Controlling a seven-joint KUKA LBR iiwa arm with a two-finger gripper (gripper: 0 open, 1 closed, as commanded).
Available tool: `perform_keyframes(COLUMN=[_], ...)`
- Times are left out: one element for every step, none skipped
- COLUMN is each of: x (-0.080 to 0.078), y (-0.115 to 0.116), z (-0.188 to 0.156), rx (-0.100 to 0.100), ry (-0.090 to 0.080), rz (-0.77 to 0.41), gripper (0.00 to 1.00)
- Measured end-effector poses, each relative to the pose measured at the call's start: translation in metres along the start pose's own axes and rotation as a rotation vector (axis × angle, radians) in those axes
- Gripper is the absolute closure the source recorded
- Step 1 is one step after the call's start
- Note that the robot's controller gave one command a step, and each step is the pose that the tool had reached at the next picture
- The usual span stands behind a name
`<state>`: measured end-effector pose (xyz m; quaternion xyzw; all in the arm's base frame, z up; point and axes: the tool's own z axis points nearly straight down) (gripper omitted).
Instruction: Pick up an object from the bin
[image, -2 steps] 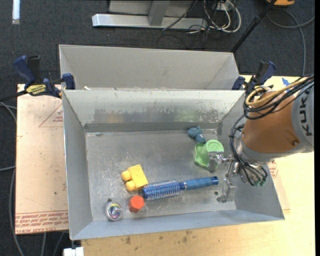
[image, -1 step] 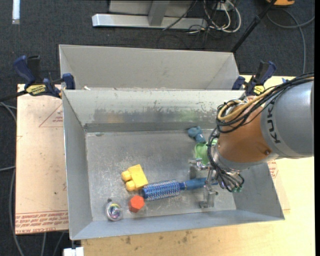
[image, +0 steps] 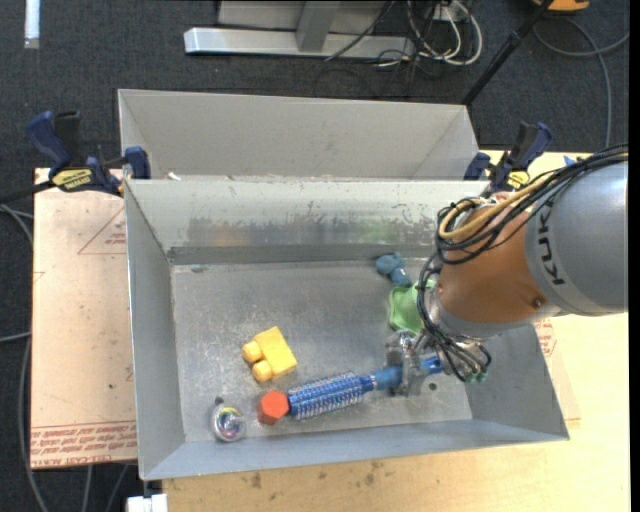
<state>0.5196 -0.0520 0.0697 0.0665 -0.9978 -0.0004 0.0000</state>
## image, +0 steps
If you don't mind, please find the blue soft toy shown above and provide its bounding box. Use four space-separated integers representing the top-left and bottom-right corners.
374 252 414 288

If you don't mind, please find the grey metal bin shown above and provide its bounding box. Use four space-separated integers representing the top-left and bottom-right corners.
117 88 570 482

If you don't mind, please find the brown cardboard board red print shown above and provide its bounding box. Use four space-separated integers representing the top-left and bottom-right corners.
29 167 584 471

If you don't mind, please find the red hexagonal block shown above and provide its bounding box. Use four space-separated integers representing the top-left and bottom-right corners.
256 389 291 428

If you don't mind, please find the green cloth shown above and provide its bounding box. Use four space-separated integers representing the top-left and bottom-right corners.
388 278 439 335

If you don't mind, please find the yellow toy building block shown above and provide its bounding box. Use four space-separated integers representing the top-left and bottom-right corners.
241 325 299 384

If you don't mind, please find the blue hairbrush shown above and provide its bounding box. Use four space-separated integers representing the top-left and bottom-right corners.
287 355 444 422

